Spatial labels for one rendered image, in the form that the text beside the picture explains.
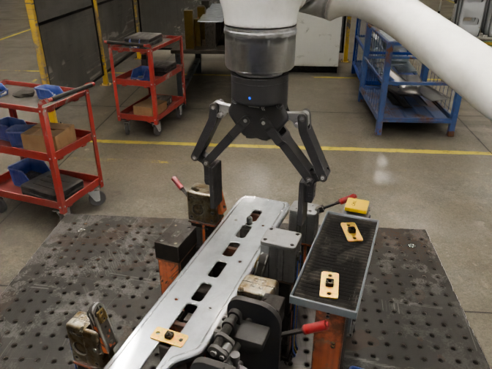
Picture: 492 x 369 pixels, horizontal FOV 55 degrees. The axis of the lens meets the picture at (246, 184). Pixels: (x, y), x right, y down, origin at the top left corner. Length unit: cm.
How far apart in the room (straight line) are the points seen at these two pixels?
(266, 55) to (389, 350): 118
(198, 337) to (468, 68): 83
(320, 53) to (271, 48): 684
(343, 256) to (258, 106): 60
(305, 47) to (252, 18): 682
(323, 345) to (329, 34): 640
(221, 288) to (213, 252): 16
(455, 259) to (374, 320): 172
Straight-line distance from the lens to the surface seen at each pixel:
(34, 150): 344
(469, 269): 327
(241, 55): 58
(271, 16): 57
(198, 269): 134
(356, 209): 133
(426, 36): 63
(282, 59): 59
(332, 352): 127
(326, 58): 744
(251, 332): 93
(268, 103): 60
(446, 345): 166
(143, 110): 499
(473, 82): 58
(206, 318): 119
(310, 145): 63
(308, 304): 99
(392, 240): 207
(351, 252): 115
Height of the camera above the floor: 181
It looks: 28 degrees down
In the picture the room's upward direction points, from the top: straight up
